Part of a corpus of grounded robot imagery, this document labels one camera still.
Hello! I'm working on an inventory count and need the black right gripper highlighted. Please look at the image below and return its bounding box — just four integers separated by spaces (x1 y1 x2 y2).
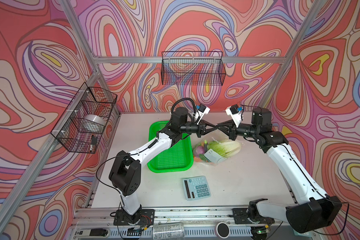
216 119 259 141

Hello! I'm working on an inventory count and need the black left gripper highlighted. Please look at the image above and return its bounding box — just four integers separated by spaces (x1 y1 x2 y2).
177 121 217 140

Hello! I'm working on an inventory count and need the green lettuce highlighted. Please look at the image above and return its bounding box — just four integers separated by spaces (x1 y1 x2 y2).
208 139 242 158

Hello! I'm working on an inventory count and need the clear zip top bag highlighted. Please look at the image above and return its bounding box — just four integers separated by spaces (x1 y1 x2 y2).
193 136 244 166

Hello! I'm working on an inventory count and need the purple red onion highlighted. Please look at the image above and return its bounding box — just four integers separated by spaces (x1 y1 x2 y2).
193 145 205 157

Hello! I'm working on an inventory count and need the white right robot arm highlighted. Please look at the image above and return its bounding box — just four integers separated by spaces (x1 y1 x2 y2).
217 105 343 234

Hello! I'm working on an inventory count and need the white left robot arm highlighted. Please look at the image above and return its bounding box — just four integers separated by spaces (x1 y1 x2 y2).
109 105 216 216

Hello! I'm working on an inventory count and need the green plastic basket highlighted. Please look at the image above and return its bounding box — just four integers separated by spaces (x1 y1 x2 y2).
147 137 194 173

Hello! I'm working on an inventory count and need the teal calculator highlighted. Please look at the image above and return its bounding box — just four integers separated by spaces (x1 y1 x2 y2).
182 176 211 201

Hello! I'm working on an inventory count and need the silver drink can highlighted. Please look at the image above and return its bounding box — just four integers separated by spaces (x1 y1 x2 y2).
153 223 185 240

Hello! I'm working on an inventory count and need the white roll in basket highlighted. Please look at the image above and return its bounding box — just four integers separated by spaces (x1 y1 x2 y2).
84 114 106 128

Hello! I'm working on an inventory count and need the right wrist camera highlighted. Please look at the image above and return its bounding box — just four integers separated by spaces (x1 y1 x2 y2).
226 105 243 127

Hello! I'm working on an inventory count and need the black wire basket rear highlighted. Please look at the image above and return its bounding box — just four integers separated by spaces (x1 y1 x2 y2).
161 50 226 86

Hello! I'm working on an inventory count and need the black wire basket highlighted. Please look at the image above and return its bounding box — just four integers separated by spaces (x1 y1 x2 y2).
51 83 118 154
161 50 226 86

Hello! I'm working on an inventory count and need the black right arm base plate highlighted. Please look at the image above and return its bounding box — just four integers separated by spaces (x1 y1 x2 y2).
229 206 275 225

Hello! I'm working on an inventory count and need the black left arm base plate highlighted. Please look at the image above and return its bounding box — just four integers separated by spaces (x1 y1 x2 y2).
110 209 155 227

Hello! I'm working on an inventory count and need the black wire basket left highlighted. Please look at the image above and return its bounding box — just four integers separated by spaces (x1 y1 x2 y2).
51 83 118 154

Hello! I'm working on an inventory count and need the aluminium frame post right rear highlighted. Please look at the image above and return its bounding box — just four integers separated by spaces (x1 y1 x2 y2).
259 1 327 108

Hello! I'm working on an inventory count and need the black device on rail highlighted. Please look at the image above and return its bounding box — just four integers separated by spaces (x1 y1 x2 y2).
74 228 110 238

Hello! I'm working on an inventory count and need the aluminium front rail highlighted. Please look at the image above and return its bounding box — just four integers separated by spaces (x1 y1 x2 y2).
64 206 322 240

